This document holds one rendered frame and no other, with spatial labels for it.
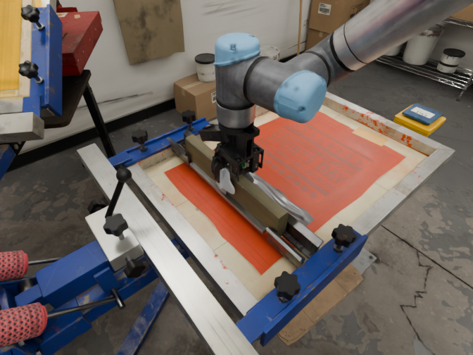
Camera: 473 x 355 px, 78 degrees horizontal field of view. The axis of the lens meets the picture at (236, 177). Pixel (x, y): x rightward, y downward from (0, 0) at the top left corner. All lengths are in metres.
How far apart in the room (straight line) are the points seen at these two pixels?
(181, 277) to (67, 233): 1.65
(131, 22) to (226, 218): 2.08
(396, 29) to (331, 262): 0.41
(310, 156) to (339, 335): 1.01
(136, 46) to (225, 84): 2.15
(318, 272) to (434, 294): 1.41
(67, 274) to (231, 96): 0.43
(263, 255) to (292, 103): 0.36
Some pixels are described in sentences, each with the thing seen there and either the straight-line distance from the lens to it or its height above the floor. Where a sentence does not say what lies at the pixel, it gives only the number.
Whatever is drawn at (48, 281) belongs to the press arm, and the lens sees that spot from 0.63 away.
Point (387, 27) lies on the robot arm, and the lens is 0.50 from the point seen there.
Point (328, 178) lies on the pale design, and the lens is 0.86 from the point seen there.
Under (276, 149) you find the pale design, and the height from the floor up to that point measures 0.96.
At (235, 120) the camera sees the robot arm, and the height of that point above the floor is 1.23.
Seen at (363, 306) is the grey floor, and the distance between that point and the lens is 1.77.
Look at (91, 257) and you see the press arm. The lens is 0.62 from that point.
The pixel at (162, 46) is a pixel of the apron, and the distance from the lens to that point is 2.74.
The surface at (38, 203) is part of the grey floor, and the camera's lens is 2.44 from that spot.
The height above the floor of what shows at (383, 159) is 0.96.
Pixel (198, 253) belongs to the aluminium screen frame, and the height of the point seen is 0.99.
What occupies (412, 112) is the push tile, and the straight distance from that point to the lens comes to 1.24.
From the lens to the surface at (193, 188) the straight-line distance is 0.80.
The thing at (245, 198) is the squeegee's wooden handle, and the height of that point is 1.03.
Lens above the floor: 1.52
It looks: 44 degrees down
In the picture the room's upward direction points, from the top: straight up
